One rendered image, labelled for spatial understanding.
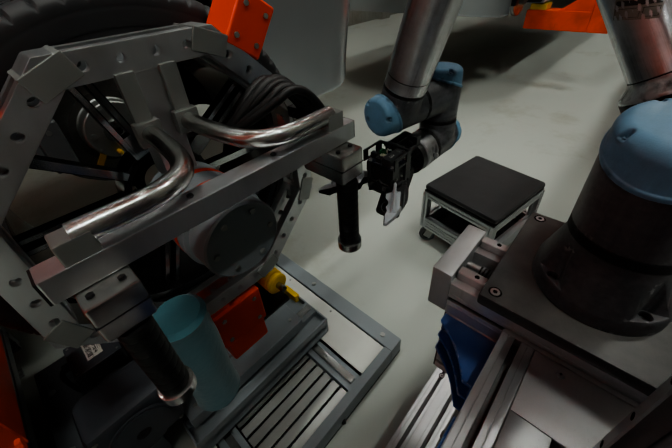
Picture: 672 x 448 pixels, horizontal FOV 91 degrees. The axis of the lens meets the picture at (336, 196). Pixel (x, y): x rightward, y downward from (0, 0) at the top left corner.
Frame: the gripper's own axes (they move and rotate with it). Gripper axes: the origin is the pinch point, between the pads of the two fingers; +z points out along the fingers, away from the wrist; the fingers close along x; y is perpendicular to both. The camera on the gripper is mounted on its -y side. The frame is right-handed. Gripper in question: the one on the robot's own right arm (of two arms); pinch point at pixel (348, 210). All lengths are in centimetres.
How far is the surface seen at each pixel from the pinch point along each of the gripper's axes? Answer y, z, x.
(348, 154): 11.9, 0.8, 1.3
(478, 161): -49, -114, -17
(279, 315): -60, 1, -33
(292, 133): 17.3, 8.2, -1.9
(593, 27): -26, -347, -22
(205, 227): 6.7, 21.3, -7.4
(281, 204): -12.1, -3.0, -24.7
